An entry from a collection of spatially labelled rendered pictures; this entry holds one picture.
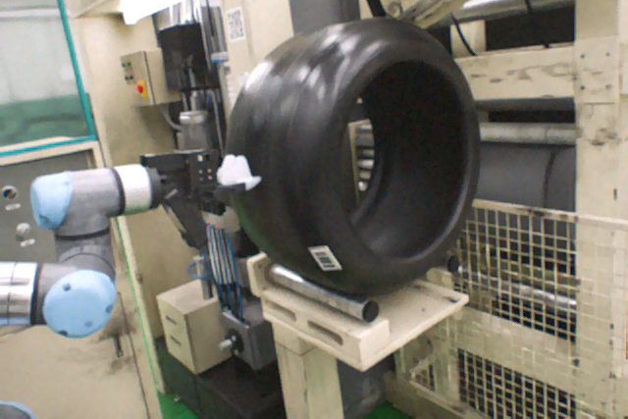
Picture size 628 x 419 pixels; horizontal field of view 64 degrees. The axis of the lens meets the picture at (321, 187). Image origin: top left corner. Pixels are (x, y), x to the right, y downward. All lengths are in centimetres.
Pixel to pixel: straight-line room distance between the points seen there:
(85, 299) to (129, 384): 102
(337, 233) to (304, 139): 18
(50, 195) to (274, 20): 73
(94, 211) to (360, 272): 48
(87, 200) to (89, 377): 90
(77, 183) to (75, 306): 19
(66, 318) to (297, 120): 46
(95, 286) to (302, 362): 92
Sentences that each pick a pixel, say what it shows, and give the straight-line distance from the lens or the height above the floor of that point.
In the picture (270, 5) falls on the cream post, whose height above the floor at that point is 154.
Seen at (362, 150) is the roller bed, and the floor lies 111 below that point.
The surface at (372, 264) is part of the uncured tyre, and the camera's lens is 98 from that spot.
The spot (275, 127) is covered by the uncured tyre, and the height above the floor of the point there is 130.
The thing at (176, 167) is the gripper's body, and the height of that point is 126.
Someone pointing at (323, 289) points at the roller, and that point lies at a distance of 112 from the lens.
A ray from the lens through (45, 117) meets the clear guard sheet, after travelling 146.
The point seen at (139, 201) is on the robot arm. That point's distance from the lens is 80.
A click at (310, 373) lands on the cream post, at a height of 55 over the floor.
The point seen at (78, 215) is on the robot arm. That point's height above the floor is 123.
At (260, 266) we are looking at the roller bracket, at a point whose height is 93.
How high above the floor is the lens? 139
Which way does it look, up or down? 14 degrees down
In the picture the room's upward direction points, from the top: 7 degrees counter-clockwise
